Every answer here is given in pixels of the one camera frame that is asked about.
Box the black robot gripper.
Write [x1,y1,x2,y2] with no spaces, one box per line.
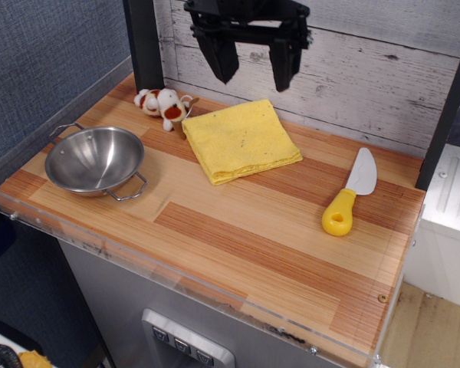
[184,1,311,92]

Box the yellow cloth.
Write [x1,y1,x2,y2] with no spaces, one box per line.
[182,99,303,186]

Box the white brown plush dog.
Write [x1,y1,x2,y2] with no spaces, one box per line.
[133,88,199,140]

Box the white appliance at right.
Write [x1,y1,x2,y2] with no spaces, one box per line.
[404,144,460,305]

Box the grey metal cabinet front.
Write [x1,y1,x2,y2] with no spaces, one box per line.
[61,241,371,367]

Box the silver dispenser panel with buttons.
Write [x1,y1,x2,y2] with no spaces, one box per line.
[142,308,236,367]

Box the yellow object bottom left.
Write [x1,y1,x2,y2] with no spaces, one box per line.
[18,350,53,368]

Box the dark vertical post left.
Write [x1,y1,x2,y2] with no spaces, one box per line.
[123,0,165,91]

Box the dark vertical post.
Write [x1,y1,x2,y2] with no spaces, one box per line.
[415,61,460,191]
[123,0,165,91]

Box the toy knife yellow handle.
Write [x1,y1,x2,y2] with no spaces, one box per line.
[321,147,377,236]

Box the stainless steel bowl with handles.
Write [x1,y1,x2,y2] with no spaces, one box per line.
[44,122,148,202]

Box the dark vertical post right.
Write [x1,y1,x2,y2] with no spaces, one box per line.
[415,61,460,191]

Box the clear acrylic guard rail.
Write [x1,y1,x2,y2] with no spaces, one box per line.
[0,60,424,367]

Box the black braided hose bottom left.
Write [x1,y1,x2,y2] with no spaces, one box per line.
[0,343,22,368]

